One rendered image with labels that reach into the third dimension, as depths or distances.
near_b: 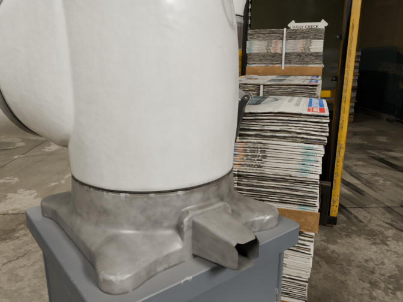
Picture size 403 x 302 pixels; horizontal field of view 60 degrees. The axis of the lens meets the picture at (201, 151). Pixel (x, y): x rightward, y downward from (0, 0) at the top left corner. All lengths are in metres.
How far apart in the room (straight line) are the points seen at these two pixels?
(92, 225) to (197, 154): 0.11
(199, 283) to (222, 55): 0.18
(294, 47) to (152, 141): 1.61
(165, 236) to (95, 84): 0.13
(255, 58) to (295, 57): 0.20
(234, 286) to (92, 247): 0.13
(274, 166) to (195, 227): 0.40
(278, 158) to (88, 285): 0.46
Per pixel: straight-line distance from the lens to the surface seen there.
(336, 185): 2.51
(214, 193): 0.29
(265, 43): 1.85
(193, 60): 0.26
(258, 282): 0.36
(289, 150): 0.65
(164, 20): 0.25
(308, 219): 0.69
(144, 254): 0.27
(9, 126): 0.37
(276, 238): 0.33
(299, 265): 0.79
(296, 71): 1.83
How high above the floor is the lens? 1.16
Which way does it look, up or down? 15 degrees down
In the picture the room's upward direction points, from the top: straight up
